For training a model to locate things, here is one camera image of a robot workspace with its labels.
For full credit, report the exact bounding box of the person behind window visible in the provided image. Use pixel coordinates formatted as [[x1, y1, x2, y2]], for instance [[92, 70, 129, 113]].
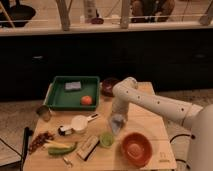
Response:
[[130, 0, 175, 23]]

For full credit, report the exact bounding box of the dark red bowl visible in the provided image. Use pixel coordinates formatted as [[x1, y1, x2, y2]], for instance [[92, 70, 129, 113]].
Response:
[[101, 77, 119, 97]]

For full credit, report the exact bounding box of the small metal cup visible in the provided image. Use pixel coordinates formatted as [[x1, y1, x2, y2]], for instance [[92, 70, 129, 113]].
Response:
[[36, 105, 51, 122]]

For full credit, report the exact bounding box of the green plastic tray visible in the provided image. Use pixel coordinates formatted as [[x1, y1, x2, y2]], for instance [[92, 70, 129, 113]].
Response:
[[45, 76, 100, 111]]

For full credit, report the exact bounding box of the black white small bottle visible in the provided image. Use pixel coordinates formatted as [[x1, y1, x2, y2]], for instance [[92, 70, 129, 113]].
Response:
[[58, 126, 73, 136]]

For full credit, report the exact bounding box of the small metal clip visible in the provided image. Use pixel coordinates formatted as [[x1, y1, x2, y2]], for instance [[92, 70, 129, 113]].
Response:
[[62, 156, 73, 167]]

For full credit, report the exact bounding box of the dark round chair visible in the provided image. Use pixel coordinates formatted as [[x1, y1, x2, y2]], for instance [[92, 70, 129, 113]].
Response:
[[0, 2, 36, 27]]

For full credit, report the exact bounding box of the white measuring cup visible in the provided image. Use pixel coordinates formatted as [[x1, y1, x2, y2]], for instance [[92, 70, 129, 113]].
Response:
[[71, 113, 98, 133]]

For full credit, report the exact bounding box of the orange tomato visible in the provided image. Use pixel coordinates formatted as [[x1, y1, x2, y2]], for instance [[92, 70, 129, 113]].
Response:
[[80, 96, 92, 105]]

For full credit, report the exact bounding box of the dark object on ledge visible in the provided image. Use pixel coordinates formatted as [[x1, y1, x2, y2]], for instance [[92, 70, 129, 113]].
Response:
[[91, 10, 104, 24]]

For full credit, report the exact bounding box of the yellow banana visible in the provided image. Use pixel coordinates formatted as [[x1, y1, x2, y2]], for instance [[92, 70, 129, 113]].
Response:
[[43, 140, 70, 148]]

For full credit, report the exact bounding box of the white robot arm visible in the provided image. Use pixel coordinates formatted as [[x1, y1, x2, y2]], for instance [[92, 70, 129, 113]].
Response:
[[109, 77, 213, 171]]

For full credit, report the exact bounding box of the green pepper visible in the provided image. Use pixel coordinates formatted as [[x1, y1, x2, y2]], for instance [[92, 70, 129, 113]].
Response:
[[47, 143, 78, 156]]

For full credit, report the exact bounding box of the orange red bowl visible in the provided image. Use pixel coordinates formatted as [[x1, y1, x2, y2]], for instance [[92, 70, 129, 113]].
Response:
[[121, 132, 152, 168]]

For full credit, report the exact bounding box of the black cable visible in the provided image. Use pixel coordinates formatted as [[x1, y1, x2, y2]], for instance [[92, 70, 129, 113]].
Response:
[[169, 133, 194, 168]]

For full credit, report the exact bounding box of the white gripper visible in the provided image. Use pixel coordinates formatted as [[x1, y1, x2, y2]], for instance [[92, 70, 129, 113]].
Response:
[[109, 99, 129, 135]]

